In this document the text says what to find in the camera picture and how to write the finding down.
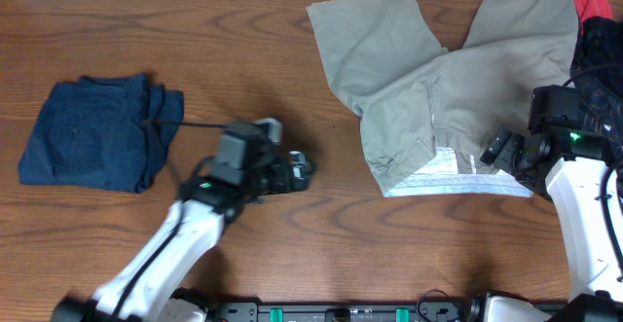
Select khaki green shorts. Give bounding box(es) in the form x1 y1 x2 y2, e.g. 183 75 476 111
307 0 579 194

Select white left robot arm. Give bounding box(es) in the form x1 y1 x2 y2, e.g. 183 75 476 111
51 151 315 322

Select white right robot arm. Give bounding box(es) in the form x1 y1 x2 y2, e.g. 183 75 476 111
464 127 622 321

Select black patterned garment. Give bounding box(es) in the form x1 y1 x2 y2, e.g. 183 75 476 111
571 17 622 146

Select red cloth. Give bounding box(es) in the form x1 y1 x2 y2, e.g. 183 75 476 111
573 0 613 33

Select folded dark blue shorts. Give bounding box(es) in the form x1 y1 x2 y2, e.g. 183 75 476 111
18 73 184 194

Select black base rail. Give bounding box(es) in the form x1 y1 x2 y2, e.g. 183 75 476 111
206 290 484 322

